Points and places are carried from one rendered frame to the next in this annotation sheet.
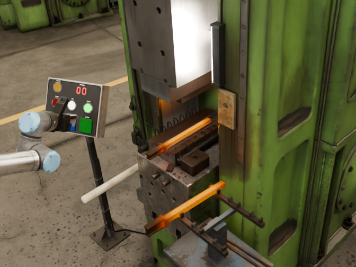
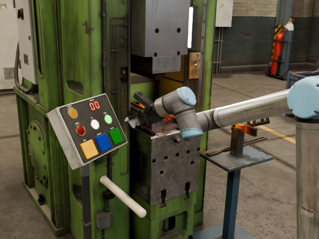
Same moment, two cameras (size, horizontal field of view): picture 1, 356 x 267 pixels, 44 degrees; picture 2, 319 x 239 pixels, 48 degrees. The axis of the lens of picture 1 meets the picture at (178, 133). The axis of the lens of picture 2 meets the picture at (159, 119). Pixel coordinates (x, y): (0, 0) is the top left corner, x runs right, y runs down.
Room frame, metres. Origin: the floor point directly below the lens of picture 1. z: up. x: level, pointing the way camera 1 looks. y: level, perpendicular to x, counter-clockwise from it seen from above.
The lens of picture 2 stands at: (1.57, 2.11, 1.63)
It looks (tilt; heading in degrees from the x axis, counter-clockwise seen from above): 18 degrees down; 276
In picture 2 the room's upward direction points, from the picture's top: 1 degrees clockwise
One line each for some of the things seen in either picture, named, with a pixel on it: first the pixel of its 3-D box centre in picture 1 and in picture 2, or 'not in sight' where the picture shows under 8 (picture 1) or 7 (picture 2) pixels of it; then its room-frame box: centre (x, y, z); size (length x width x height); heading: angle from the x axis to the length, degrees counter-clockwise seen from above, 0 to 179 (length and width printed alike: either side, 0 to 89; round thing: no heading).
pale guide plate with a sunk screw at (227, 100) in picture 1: (227, 108); (194, 65); (1.60, -0.22, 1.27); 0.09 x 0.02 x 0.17; 41
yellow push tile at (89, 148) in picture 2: not in sight; (89, 149); (2.04, 0.66, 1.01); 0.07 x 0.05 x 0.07; 66
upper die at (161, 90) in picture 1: (187, 71); (146, 59); (1.89, -0.07, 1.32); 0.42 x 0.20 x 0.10; 131
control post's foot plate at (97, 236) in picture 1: (108, 230); not in sight; (2.12, 0.52, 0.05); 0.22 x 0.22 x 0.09; 41
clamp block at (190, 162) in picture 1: (195, 162); not in sight; (1.65, -0.07, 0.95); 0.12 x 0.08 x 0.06; 131
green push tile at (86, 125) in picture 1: (86, 125); (115, 136); (1.96, 0.48, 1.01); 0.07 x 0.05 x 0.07; 66
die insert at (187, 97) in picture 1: (197, 83); (146, 70); (1.90, -0.11, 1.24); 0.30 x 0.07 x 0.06; 131
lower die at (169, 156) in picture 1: (190, 133); (146, 115); (1.89, -0.07, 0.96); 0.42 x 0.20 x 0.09; 131
